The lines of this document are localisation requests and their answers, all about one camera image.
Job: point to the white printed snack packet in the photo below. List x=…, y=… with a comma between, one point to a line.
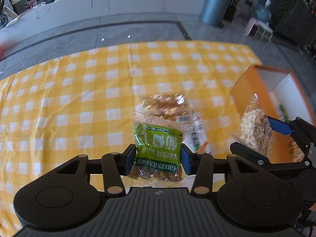
x=197, y=133

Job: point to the small red box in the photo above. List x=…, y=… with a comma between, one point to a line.
x=31, y=3

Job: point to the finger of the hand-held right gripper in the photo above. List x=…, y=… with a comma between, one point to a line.
x=280, y=126
x=249, y=153

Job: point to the puffed rice cake packet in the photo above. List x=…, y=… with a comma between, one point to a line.
x=251, y=126

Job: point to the dark grey dresser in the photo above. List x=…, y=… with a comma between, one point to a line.
x=296, y=27

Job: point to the blue water jug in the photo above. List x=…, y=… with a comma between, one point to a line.
x=263, y=11

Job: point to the clear brown cracker packet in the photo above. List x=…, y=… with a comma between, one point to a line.
x=163, y=105

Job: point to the white round stool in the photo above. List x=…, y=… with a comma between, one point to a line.
x=266, y=30

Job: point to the orange cardboard box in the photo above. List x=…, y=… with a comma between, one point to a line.
x=243, y=88

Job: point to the pink small appliance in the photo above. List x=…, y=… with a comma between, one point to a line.
x=251, y=27

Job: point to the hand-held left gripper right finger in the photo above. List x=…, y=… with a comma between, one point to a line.
x=186, y=160

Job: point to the green raisin packet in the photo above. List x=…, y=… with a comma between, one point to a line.
x=158, y=148

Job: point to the potted plant in black pot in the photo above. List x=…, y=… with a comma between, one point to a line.
x=233, y=2

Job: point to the grey blue trash can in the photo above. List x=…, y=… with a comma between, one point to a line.
x=214, y=6

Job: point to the yellow checkered tablecloth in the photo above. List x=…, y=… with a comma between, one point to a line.
x=74, y=91

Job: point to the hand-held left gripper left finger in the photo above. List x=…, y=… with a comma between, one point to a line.
x=129, y=160

